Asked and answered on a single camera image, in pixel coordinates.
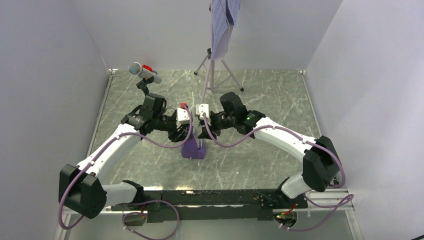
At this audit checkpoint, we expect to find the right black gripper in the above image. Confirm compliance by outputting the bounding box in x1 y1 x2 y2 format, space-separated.
197 113 236 141

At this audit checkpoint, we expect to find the purple metronome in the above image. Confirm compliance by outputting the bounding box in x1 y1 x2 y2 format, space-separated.
180 129 206 160

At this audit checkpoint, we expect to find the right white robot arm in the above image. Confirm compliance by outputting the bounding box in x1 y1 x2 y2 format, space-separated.
195 92 342 208

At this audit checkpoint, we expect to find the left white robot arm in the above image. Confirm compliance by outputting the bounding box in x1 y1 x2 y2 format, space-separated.
58 93 194 219

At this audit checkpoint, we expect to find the lilac tripod music stand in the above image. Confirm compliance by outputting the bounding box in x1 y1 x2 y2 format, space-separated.
193 48 245 104

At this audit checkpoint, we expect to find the silver toy microphone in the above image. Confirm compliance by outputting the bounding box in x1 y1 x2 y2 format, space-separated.
128 62 162 84

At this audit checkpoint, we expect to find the sheet music paper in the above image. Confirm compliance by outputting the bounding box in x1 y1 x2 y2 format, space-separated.
210 0 241 61

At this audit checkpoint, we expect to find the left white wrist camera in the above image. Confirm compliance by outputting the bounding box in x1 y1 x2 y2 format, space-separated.
176 102 190 128

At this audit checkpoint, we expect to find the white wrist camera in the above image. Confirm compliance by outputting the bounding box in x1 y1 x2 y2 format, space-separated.
176 102 190 128
195 103 211 125

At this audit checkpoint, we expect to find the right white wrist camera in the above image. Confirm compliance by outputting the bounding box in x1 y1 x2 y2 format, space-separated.
195 103 211 125

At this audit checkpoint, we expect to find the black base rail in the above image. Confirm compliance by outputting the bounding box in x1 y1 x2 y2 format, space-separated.
111 188 308 223

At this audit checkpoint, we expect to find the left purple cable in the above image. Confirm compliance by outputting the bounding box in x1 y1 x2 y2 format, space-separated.
58 105 194 240

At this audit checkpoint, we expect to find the purple cable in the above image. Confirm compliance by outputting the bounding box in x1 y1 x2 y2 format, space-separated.
202 112 355 233
58 105 194 240

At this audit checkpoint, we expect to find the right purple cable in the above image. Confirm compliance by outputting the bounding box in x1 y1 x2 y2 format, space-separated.
202 112 355 233

